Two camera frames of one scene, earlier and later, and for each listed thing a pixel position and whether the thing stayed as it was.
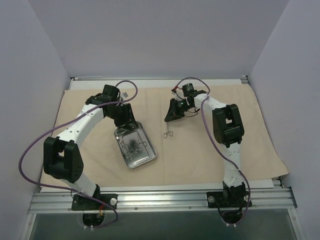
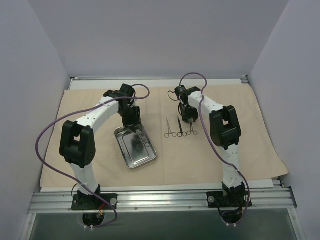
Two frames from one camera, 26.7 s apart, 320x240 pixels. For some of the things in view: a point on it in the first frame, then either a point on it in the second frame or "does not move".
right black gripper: [176, 107] → [190, 119]
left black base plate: [81, 203] does not move
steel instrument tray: [135, 145] does not move
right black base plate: [222, 199] does not move
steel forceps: [130, 150] → [189, 132]
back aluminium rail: [160, 78] does not move
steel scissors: [137, 146] → [181, 133]
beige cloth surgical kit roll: [187, 150] does not move
